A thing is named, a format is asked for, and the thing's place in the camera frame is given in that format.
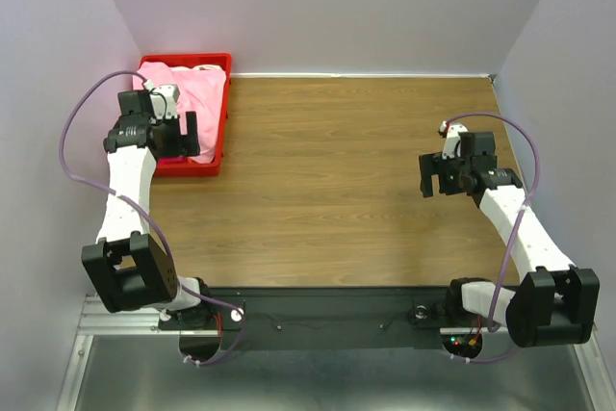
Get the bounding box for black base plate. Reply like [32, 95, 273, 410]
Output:
[158, 286, 477, 350]

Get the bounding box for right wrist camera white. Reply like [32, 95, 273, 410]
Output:
[439, 121, 468, 160]

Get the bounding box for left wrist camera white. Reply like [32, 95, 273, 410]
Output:
[143, 80, 180, 121]

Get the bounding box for pink t shirt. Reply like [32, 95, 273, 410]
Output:
[138, 62, 227, 164]

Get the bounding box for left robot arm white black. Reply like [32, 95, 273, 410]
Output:
[81, 84, 215, 329]

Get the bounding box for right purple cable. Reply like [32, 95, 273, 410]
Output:
[442, 112, 543, 365]

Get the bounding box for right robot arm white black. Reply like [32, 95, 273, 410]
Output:
[419, 124, 600, 347]

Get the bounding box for red plastic bin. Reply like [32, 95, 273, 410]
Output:
[138, 53, 232, 177]

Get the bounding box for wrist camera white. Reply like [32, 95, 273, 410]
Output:
[439, 121, 468, 160]
[143, 80, 180, 121]

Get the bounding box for aluminium rail frame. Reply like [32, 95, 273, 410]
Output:
[58, 296, 615, 410]

